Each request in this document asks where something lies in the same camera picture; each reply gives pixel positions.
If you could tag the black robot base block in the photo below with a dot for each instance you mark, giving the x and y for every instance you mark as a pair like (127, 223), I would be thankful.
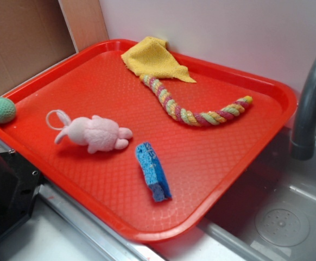
(19, 184)

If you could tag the pink plush bunny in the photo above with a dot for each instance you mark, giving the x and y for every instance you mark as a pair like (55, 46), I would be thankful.
(96, 133)

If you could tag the red plastic tray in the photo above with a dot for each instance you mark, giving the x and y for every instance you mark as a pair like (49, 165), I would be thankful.
(200, 163)

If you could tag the blue sponge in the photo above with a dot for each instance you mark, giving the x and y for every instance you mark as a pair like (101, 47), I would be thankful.
(153, 172)

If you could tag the yellow cloth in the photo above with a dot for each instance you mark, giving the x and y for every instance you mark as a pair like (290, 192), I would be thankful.
(151, 57)

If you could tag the grey faucet spout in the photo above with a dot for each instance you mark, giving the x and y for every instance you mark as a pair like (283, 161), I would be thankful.
(303, 137)

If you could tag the grey toy sink basin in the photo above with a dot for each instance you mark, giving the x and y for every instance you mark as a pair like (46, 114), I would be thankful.
(269, 213)

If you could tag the green textured ball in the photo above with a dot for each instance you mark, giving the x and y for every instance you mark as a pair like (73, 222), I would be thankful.
(7, 110)

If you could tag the brown cardboard panel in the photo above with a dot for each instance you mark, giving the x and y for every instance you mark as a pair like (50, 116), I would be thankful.
(35, 35)

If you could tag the multicolour twisted rope toy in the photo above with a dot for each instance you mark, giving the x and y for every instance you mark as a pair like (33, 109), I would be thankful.
(182, 115)

